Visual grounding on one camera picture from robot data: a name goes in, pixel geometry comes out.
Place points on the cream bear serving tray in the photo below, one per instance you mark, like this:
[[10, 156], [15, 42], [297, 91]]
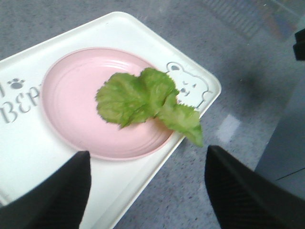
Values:
[[30, 152]]

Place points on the green lettuce leaf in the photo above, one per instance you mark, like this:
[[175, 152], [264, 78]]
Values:
[[127, 99]]

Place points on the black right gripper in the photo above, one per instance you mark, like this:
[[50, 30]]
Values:
[[299, 46]]

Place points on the grey cabinet door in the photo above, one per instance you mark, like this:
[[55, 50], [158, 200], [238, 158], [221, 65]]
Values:
[[283, 160]]

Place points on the pink round plate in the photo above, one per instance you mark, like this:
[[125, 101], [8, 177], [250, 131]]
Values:
[[68, 101]]

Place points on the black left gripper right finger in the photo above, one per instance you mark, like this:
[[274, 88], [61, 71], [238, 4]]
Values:
[[242, 199]]

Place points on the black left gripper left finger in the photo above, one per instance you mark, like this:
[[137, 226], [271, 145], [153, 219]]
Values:
[[58, 202]]

